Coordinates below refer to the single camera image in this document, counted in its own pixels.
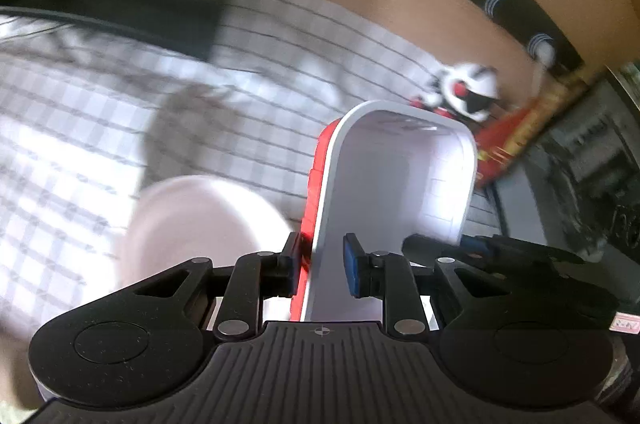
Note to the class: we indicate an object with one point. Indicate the panda robot toy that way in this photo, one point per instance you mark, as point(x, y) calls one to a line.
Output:
point(470, 92)

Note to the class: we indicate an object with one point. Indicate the white paper bowl red print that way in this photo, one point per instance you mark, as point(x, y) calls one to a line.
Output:
point(200, 224)

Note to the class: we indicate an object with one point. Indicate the red snack bag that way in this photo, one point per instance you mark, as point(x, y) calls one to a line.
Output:
point(520, 129)

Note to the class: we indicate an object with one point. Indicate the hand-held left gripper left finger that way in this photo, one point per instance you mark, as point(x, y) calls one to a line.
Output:
point(291, 266)

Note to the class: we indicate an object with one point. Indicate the white black checked tablecloth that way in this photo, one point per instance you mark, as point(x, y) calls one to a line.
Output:
point(75, 114)

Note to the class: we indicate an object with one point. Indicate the white computer case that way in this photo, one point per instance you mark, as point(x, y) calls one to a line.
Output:
point(575, 164)

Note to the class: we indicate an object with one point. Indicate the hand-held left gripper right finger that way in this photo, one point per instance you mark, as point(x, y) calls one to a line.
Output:
point(352, 271)

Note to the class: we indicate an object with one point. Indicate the red white rectangular tray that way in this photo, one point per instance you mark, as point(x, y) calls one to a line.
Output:
point(395, 184)

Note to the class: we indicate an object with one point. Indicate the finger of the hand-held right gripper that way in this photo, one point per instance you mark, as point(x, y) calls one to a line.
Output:
point(487, 246)
point(425, 246)

